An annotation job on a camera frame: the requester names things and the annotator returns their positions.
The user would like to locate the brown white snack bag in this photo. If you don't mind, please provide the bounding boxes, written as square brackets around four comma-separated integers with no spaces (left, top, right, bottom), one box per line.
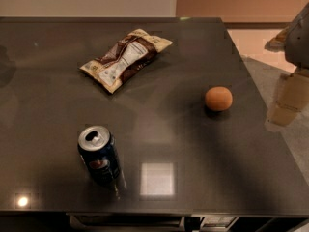
[80,29,173,94]

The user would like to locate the blue pepsi can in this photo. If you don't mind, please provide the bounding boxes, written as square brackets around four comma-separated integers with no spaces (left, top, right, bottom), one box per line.
[77,126,121,185]

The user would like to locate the orange round fruit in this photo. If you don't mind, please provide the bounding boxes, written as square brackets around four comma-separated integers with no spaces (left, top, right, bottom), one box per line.
[205,86,233,112]

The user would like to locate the dark shelf under table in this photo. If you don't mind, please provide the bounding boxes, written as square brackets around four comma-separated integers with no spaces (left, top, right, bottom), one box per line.
[69,215,309,232]

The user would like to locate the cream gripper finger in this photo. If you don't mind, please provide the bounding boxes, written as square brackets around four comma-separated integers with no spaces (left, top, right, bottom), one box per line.
[267,69,309,127]
[266,27,289,49]

